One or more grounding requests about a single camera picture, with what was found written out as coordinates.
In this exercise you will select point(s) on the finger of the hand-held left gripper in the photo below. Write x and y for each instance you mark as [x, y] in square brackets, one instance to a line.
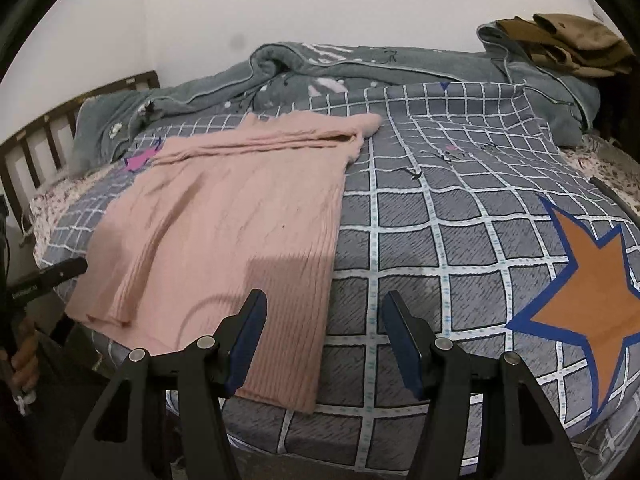
[55, 275]

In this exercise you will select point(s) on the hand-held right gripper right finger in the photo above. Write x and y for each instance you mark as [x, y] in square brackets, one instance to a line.
[400, 330]

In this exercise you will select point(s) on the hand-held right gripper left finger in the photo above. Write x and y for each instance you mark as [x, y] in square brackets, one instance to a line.
[248, 327]

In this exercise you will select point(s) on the pink knitted sweater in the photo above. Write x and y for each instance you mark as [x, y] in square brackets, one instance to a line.
[225, 220]

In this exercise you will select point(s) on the brown clothes pile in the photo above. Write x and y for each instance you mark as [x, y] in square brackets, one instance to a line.
[575, 42]

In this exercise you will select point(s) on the person's left hand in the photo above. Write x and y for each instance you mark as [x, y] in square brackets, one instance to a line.
[25, 360]

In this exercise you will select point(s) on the grey plaid star bed cover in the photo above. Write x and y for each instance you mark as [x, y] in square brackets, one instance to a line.
[450, 240]

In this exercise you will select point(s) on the dark wooden headboard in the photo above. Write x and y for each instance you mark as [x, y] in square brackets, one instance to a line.
[40, 135]

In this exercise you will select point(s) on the grey-green printed blanket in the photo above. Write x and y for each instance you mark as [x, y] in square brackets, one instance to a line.
[350, 67]

